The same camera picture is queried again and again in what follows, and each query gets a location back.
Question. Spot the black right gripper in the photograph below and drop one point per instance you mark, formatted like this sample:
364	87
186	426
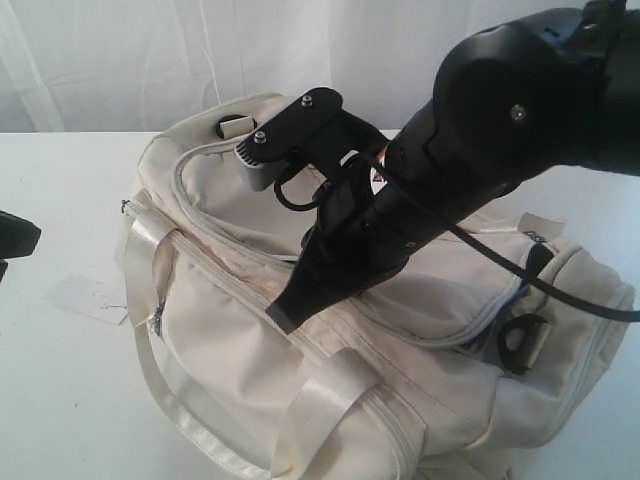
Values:
361	238

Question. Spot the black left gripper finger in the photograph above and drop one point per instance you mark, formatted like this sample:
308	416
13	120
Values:
18	239

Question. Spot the cream fabric duffel bag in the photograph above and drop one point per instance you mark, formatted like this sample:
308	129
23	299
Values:
454	369

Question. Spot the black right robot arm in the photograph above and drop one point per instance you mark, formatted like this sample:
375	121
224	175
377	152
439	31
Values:
560	87

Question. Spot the white paper tag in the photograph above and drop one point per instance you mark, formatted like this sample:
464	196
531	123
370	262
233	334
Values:
103	301

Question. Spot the white backdrop curtain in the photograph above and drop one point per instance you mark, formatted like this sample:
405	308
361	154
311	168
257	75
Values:
144	65

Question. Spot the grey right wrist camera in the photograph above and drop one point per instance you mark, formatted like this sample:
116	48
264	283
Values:
313	129

